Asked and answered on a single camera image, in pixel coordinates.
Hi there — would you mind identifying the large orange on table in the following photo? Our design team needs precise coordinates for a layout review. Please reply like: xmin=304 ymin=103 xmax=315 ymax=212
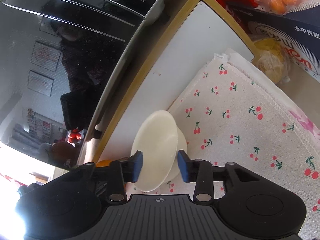
xmin=96 ymin=159 xmax=113 ymax=167

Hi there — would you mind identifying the cream bowl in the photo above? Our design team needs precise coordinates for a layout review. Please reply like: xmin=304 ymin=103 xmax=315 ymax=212
xmin=131 ymin=110 xmax=188 ymax=192

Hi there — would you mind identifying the bag of bread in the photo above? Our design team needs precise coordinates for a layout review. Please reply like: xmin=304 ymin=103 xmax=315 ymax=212
xmin=253 ymin=38 xmax=291 ymax=84

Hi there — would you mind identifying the Ganten water carton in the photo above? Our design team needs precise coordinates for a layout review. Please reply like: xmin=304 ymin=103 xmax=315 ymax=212
xmin=230 ymin=4 xmax=320 ymax=81

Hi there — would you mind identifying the cherry print tablecloth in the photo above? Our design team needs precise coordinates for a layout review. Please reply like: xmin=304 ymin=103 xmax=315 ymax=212
xmin=125 ymin=53 xmax=320 ymax=240

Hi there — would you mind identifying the black microwave oven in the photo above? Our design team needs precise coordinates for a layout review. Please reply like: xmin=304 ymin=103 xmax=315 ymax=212
xmin=1 ymin=0 xmax=164 ymax=170

